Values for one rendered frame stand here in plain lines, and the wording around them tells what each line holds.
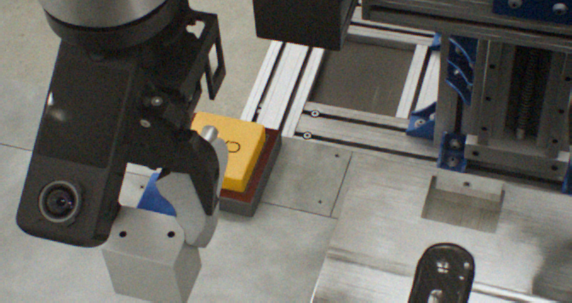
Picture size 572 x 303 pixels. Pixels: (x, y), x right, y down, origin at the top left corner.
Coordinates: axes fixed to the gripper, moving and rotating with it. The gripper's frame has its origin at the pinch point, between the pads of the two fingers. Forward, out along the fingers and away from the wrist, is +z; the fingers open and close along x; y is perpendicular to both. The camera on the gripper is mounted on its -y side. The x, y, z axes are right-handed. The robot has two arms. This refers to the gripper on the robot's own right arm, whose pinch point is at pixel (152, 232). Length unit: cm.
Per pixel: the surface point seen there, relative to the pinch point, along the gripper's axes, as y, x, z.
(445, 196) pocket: 13.7, -16.7, 8.3
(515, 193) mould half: 13.6, -21.6, 6.1
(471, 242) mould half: 8.7, -19.5, 6.1
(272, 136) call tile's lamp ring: 19.4, -1.0, 13.0
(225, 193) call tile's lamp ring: 12.8, 0.9, 13.0
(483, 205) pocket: 13.7, -19.5, 8.4
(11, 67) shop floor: 85, 78, 95
